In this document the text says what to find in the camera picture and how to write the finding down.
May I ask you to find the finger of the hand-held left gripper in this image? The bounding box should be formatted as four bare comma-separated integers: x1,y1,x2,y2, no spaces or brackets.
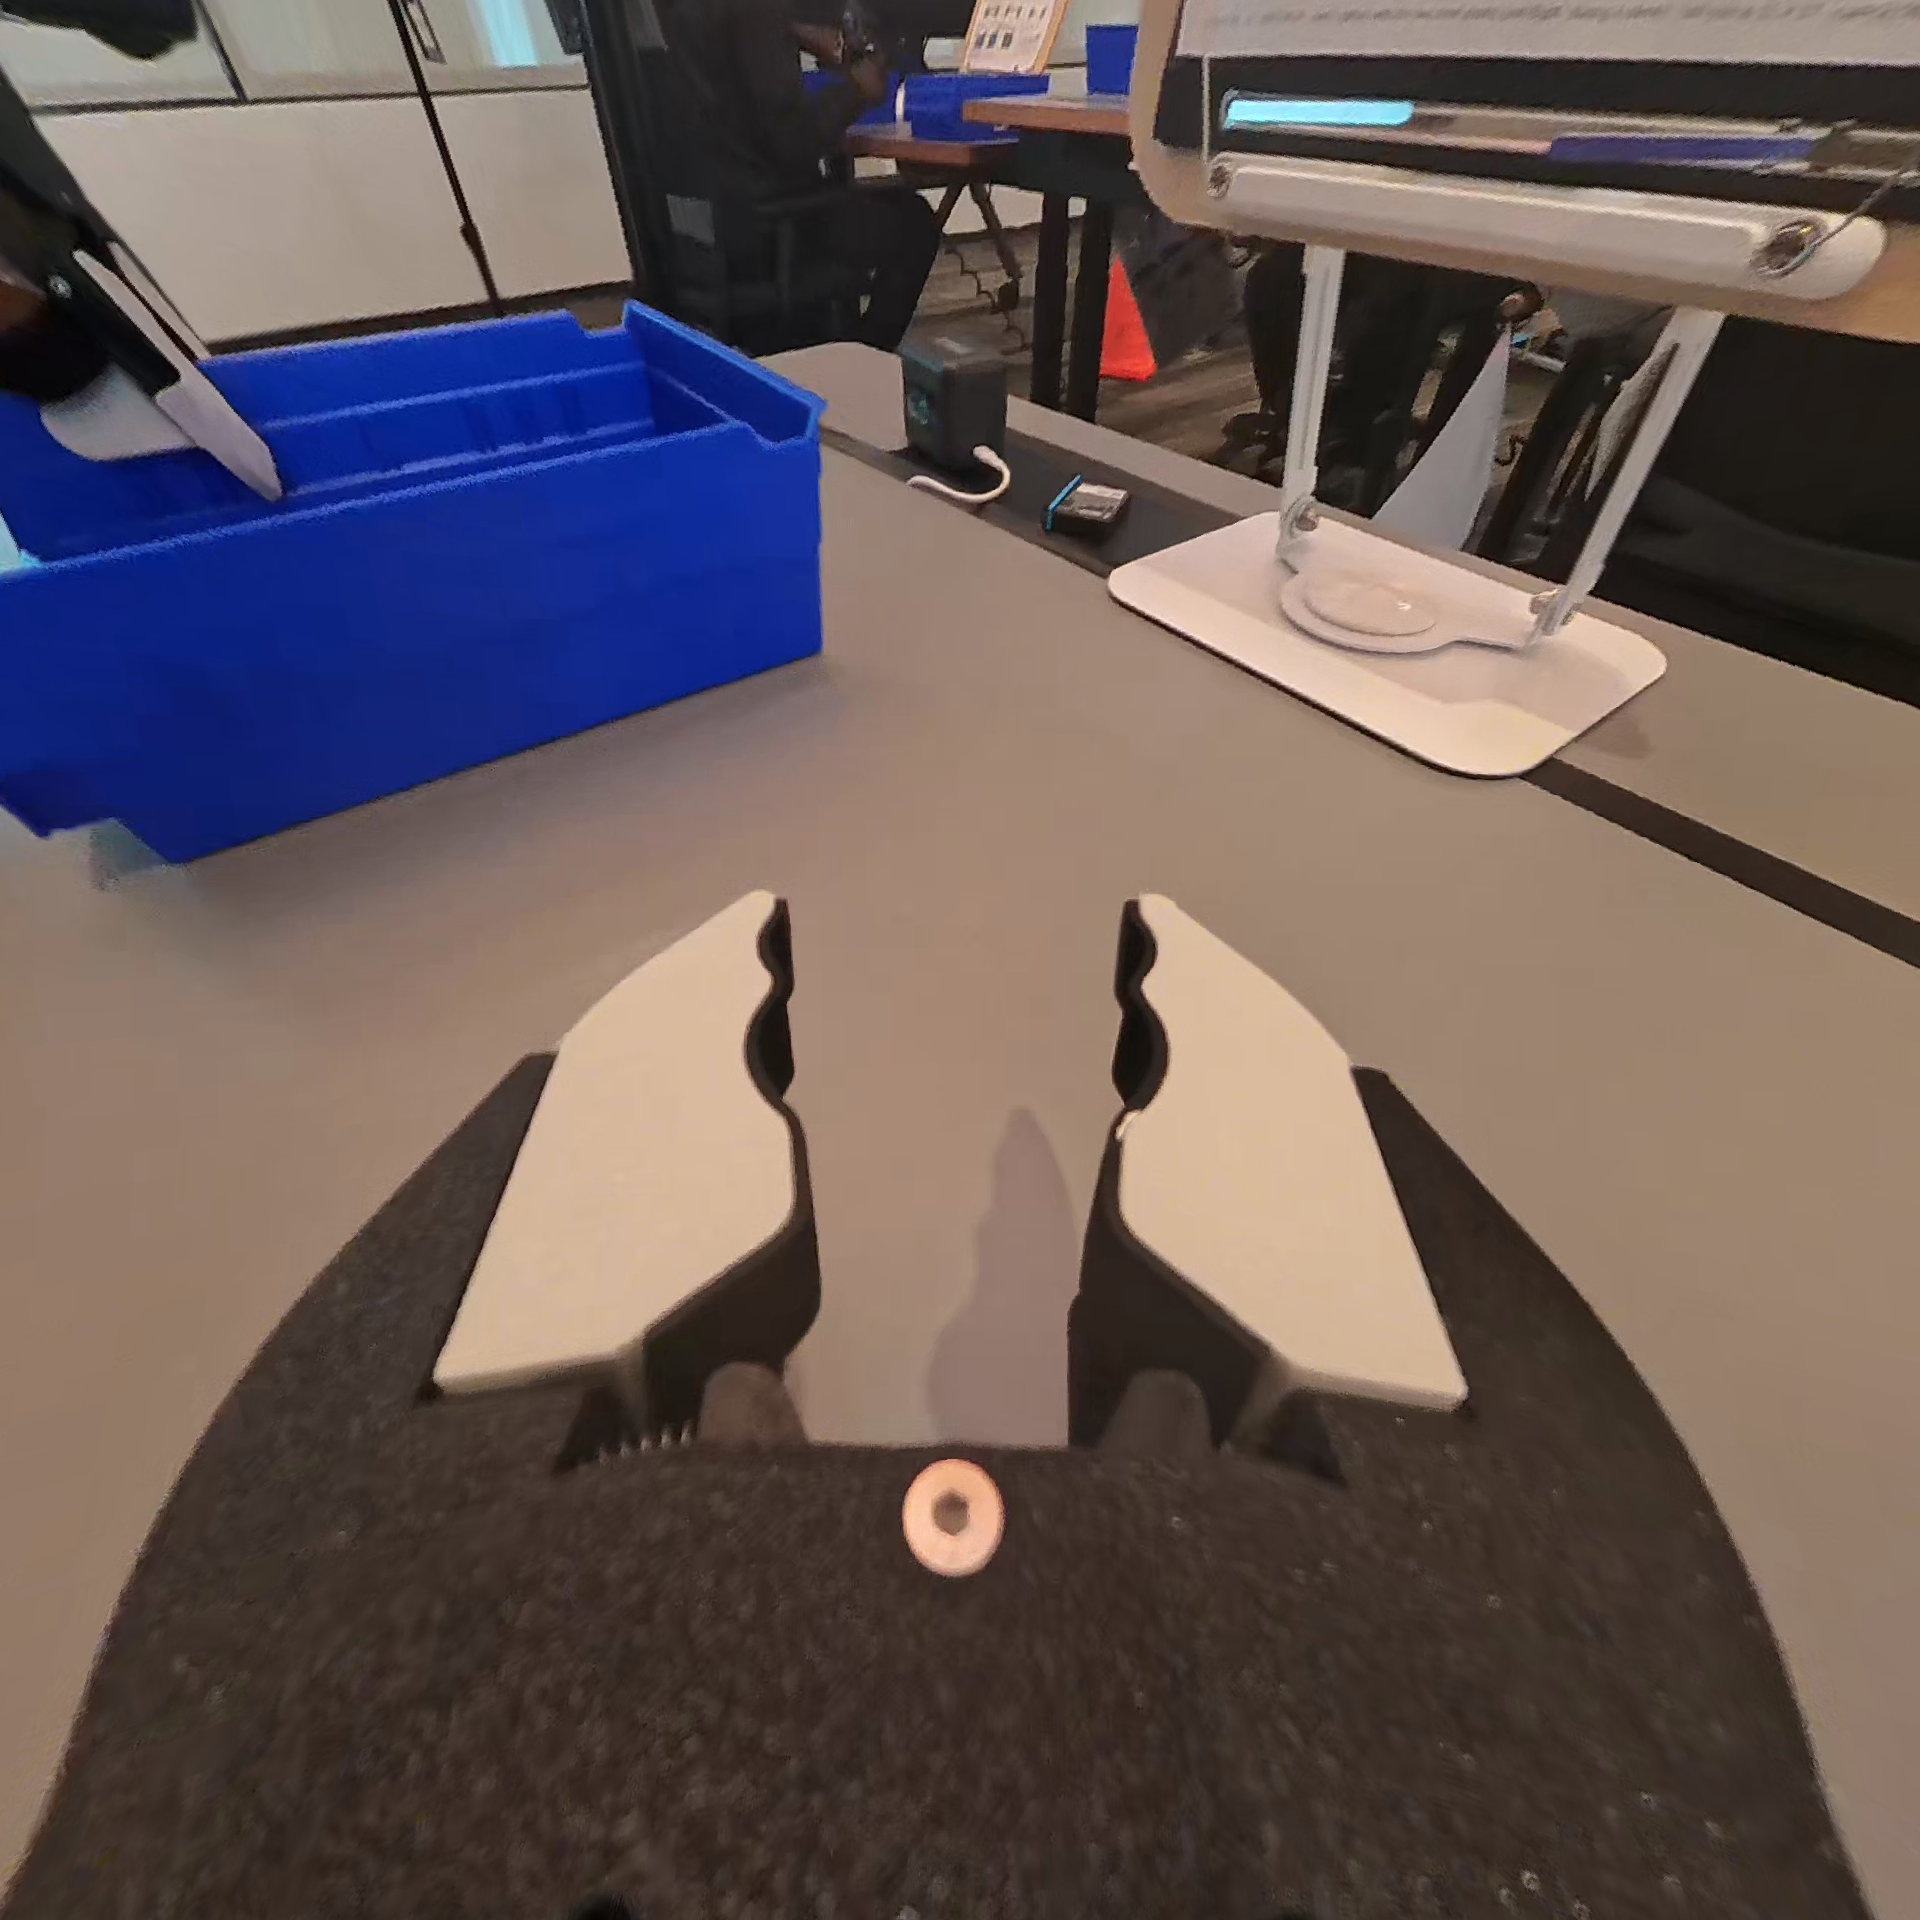
37,372,200,462
73,247,286,504

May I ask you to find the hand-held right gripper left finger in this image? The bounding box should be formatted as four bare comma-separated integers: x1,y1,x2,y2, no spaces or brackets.
432,890,825,1465

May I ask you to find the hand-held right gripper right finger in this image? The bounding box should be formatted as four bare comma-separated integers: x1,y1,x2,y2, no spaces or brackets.
1067,890,1471,1465

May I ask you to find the black tripod stand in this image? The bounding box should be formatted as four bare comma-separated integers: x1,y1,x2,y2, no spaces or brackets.
387,0,509,320

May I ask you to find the black office chair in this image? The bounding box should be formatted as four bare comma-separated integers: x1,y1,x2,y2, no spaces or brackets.
661,187,872,352

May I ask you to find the white tablet stand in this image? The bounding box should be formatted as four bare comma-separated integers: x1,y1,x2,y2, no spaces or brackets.
1108,158,1893,780

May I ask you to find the black charging box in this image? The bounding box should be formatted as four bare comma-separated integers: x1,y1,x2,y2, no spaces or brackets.
897,336,1009,459

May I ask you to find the wooden table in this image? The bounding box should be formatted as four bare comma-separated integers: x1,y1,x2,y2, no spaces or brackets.
961,93,1143,421
847,121,1052,287

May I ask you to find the orange traffic cone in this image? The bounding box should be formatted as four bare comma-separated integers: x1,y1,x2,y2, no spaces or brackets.
1098,250,1160,379

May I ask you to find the printed sign card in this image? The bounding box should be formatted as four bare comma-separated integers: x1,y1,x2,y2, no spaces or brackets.
961,0,1075,75

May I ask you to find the grey patterned box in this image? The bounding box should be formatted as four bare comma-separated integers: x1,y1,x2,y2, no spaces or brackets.
1133,223,1253,362

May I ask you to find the white stand with instruction board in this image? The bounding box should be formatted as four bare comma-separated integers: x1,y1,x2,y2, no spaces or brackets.
1128,0,1920,346

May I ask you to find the black tablet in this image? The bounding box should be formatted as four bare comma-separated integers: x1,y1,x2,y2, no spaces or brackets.
1152,0,1920,188

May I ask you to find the silver light bar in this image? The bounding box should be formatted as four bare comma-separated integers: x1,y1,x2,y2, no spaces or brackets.
1218,93,1920,174

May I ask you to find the white instruction sheet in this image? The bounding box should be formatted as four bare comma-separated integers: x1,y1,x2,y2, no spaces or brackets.
1176,0,1920,63

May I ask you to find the black metal post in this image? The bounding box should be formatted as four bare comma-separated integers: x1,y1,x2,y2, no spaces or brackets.
578,0,670,323

